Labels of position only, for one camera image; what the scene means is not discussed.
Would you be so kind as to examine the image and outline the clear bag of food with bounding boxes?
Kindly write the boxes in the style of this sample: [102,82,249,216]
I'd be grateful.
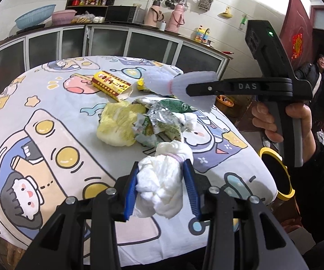
[71,11,106,24]

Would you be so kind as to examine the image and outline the row of seasoning jars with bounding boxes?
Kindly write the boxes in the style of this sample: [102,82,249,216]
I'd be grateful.
[72,0,107,6]

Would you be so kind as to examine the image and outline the yellow wall hook holder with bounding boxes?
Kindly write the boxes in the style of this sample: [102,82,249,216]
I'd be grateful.
[217,7,232,19]

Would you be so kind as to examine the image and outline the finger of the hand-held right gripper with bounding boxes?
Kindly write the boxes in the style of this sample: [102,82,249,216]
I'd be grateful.
[186,80,231,97]

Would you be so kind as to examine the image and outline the cartoon printed tablecloth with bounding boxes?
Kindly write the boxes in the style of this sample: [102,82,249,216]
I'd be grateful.
[0,55,277,259]

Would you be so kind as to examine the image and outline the detergent bottle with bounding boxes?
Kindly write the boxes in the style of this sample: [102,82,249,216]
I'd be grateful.
[194,26,211,43]

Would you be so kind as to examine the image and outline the bin with yellow rim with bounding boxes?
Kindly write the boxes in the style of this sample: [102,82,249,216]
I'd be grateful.
[259,147,295,200]

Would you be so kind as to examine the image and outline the dark red door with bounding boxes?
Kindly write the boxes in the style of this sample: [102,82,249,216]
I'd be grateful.
[279,0,314,71]

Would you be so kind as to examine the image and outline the green plastic wrapper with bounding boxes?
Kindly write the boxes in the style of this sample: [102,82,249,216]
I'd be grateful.
[159,98,199,113]

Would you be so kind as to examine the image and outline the person's right hand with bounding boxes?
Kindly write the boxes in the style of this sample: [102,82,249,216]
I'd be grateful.
[251,99,317,164]

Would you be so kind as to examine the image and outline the person's right forearm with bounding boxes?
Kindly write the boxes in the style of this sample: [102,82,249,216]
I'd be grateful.
[287,143,324,242]

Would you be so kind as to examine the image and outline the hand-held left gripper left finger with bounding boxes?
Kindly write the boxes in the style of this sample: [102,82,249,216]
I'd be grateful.
[16,162,140,270]

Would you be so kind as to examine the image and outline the small white tissue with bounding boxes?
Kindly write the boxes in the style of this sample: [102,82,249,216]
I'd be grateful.
[176,112,197,131]

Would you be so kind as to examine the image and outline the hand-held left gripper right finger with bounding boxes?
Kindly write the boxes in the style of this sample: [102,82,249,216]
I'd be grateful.
[182,159,310,270]

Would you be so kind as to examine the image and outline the pink thermos with dark lid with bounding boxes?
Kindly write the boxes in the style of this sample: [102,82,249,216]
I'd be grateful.
[144,0,165,26]

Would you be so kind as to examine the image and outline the translucent lilac plastic wrapper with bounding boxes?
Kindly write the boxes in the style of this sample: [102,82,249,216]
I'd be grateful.
[142,70,219,111]

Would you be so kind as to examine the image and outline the green silver foil wrapper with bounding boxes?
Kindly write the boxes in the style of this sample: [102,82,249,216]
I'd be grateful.
[134,114,183,147]

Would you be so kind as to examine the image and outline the white tissue bundle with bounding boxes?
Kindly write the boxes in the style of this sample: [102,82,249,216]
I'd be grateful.
[135,140,194,219]

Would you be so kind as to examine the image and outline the blue plastic basin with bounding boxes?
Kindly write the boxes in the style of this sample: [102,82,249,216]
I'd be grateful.
[15,4,57,29]

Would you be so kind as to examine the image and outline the small yellow wrapper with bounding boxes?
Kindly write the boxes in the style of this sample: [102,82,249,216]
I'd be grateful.
[137,79,151,93]

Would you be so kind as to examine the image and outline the yellow and red carton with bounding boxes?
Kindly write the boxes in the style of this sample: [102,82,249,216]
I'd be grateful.
[92,71,134,102]

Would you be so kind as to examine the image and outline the orange bucket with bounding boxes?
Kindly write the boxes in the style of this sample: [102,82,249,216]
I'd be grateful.
[215,94,254,119]

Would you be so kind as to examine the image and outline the pink plastic basin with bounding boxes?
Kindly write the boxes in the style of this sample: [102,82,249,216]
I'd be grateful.
[51,9,78,26]

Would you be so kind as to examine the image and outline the cream plastic wrapper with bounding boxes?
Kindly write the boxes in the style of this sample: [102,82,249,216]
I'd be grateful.
[134,96,162,109]

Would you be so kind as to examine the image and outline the glass door kitchen cabinet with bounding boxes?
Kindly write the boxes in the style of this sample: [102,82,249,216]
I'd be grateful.
[0,24,234,104]

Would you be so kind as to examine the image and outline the yellow crumpled wrapper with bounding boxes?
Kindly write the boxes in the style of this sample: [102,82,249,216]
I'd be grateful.
[97,101,147,147]

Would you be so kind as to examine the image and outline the black microwave oven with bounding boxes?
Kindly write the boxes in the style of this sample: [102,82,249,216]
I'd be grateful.
[105,5,145,24]

